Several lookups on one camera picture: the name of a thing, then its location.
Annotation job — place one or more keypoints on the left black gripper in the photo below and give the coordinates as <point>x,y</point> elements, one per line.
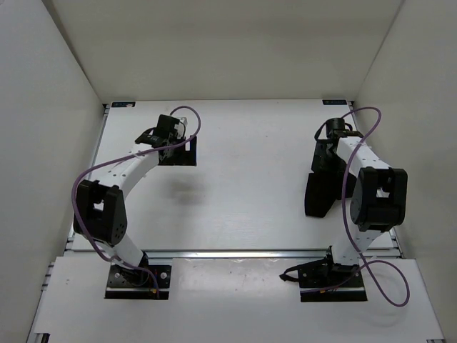
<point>188,157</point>

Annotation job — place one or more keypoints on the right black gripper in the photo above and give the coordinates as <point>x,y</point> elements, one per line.
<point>320,162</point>

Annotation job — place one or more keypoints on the black skirt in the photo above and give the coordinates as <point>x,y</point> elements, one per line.
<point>323,189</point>

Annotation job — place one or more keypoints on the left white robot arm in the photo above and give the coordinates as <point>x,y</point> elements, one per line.
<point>98,195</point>

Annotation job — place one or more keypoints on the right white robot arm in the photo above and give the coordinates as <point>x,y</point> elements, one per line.
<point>346,168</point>

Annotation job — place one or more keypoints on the right blue label sticker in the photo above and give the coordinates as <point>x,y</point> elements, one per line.
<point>334,102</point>

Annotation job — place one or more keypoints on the blue label sticker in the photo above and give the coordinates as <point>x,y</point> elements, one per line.
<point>123,104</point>
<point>334,102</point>

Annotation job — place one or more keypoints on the left blue label sticker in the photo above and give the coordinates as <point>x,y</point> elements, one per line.
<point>123,104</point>

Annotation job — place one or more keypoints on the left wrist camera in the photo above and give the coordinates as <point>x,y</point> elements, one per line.
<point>181,126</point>

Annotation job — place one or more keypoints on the aluminium rail front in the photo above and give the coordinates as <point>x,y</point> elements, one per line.
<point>236,254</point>

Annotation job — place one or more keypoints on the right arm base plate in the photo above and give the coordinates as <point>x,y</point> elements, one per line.
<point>324,281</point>

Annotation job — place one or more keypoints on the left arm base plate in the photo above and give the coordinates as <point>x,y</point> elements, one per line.
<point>132,284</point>

